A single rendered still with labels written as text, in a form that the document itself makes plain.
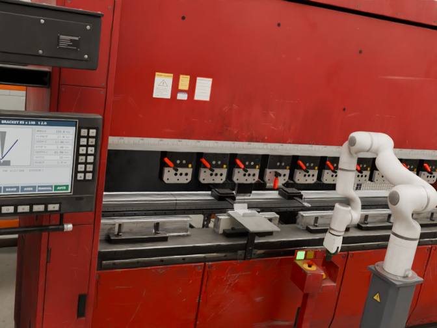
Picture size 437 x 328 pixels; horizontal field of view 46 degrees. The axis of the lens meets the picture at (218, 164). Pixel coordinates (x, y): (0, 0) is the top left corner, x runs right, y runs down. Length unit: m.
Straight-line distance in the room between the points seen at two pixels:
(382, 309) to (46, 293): 1.50
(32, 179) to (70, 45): 0.47
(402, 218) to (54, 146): 1.47
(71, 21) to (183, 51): 0.81
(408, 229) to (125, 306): 1.40
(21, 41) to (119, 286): 1.34
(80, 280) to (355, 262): 1.72
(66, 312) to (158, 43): 1.29
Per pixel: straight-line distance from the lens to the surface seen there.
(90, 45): 1.83
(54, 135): 1.82
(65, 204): 1.90
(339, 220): 2.79
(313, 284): 2.88
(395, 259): 2.46
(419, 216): 3.79
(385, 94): 3.22
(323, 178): 3.08
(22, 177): 1.84
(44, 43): 1.78
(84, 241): 2.36
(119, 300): 2.67
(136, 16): 2.40
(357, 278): 3.43
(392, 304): 2.50
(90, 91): 2.16
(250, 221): 2.75
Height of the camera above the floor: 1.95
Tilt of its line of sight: 14 degrees down
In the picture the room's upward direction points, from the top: 9 degrees clockwise
